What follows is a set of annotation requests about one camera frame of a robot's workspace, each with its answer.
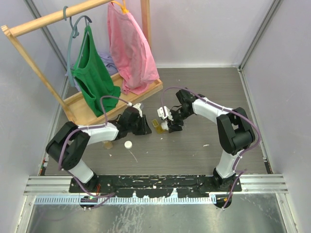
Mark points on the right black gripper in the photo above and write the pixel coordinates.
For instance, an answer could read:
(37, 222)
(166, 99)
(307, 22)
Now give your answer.
(172, 124)

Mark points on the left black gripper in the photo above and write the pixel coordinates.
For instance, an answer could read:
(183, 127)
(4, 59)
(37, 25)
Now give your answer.
(145, 129)

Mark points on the yellow two-compartment pill box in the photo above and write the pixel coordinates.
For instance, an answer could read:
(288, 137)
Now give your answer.
(158, 127)

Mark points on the white bottle cap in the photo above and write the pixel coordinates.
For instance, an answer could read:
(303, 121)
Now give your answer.
(128, 144)

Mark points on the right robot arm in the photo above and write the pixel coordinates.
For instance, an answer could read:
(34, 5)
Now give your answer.
(235, 131)

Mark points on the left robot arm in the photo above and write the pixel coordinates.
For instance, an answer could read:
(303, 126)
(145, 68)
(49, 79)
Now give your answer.
(69, 143)

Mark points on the clear amber pill bottle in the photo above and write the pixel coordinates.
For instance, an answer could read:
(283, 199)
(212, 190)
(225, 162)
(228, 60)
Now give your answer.
(108, 145)

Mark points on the pink shirt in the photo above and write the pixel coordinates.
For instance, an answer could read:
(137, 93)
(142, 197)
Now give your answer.
(130, 51)

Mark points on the green tank top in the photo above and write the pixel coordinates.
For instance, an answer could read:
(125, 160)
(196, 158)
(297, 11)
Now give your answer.
(93, 78)

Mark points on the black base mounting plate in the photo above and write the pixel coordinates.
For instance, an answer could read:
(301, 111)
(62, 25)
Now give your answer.
(156, 186)

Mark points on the lavender cloth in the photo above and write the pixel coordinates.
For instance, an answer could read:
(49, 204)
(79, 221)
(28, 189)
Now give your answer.
(107, 61)

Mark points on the grey-blue clothes hanger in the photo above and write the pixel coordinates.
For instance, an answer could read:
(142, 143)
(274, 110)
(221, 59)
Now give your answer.
(73, 35)

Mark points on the orange clothes hanger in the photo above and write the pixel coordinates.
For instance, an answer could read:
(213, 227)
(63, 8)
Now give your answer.
(122, 6)

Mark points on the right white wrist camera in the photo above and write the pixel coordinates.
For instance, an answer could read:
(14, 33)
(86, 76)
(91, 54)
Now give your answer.
(165, 113)

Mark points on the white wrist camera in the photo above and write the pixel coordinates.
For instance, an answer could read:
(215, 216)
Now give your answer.
(138, 106)
(165, 113)

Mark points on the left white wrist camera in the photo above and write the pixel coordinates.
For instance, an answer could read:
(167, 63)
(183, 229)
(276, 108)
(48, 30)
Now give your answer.
(138, 106)

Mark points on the aluminium frame rail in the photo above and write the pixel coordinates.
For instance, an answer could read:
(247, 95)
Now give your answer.
(250, 183)

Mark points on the white slotted cable duct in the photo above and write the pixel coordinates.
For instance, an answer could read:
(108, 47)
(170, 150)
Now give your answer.
(86, 200)

